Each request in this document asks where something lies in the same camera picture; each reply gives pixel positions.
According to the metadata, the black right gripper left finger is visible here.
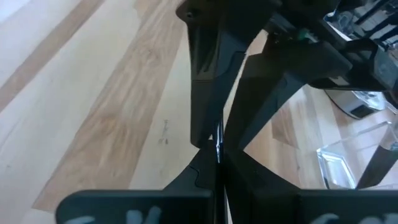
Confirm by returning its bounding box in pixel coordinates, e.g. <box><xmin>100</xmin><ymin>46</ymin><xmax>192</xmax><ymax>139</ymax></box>
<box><xmin>163</xmin><ymin>141</ymin><xmax>221</xmax><ymax>224</ymax></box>

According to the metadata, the silver lamp with white shade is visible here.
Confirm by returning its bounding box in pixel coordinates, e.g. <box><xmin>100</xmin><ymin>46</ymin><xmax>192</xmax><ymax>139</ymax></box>
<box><xmin>323</xmin><ymin>88</ymin><xmax>398</xmax><ymax>121</ymax></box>

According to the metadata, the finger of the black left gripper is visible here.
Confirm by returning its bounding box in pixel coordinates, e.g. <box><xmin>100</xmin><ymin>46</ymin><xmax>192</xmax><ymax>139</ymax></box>
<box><xmin>223</xmin><ymin>33</ymin><xmax>353</xmax><ymax>150</ymax></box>
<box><xmin>175</xmin><ymin>0</ymin><xmax>281</xmax><ymax>148</ymax></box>

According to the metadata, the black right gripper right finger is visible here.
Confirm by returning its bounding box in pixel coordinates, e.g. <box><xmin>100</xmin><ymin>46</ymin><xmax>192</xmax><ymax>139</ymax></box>
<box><xmin>223</xmin><ymin>148</ymin><xmax>301</xmax><ymax>224</ymax></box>

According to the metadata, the makeup brush black handle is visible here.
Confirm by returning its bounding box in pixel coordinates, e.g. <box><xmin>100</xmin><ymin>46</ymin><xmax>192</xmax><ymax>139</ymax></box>
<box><xmin>356</xmin><ymin>144</ymin><xmax>398</xmax><ymax>190</ymax></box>

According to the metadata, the clear acrylic brush organizer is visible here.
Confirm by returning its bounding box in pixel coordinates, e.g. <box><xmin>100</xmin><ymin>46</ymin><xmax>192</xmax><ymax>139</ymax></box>
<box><xmin>316</xmin><ymin>119</ymin><xmax>398</xmax><ymax>190</ymax></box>

